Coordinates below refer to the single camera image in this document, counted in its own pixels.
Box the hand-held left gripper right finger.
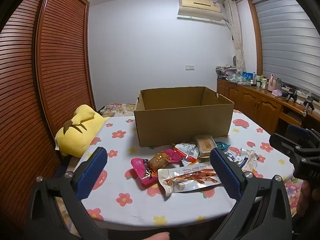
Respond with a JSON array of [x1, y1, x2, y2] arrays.
[[209, 147, 294, 240]]

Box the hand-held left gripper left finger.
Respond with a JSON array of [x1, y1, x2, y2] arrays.
[[25, 147, 108, 240]]

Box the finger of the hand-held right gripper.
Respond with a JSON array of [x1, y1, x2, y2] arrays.
[[286, 124, 312, 140], [269, 133, 304, 159]]

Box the white blue snack packet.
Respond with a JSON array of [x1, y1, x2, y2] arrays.
[[224, 147, 244, 168]]

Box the white snack packets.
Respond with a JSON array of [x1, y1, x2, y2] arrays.
[[240, 149, 260, 173]]

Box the sesame candy packet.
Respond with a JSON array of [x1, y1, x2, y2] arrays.
[[194, 135, 217, 158]]

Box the clear packet red dried strips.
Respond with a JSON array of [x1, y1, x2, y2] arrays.
[[157, 164, 223, 197]]

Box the white red snack packet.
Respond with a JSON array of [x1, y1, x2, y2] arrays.
[[174, 142, 200, 164]]

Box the brown cardboard box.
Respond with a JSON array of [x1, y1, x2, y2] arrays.
[[134, 86, 235, 147]]

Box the brown snack packet pink ends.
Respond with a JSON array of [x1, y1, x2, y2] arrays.
[[149, 149, 182, 170]]

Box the person's right hand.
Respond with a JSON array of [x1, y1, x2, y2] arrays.
[[296, 180, 320, 217]]

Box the person's left hand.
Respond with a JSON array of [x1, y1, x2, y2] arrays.
[[144, 232, 172, 240]]

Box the small black tripod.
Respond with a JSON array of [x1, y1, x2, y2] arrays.
[[286, 87, 298, 103], [303, 96, 315, 117]]

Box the yellow plush toy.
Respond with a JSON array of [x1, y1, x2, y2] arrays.
[[54, 104, 110, 157]]

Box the wooden sideboard cabinet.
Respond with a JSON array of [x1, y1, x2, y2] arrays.
[[216, 77, 320, 135]]

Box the floral bed sheet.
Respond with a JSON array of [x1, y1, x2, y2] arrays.
[[54, 109, 304, 230]]

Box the cluster of small bottles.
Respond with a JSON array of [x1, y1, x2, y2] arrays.
[[252, 72, 268, 90]]

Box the floral pillow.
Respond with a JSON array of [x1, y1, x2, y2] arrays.
[[96, 102, 135, 117]]

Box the grey window blind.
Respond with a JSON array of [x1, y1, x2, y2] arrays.
[[252, 0, 320, 90]]

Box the stack of newspapers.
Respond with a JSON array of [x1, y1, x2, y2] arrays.
[[215, 65, 237, 78]]

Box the pale patterned curtain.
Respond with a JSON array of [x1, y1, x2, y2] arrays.
[[224, 0, 247, 74]]

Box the wooden louvered wardrobe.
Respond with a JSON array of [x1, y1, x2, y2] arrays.
[[0, 0, 97, 230]]

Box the wooden window frame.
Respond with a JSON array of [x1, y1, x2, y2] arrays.
[[246, 0, 320, 80]]

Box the cream wall air conditioner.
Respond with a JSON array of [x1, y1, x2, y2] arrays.
[[177, 0, 225, 25]]

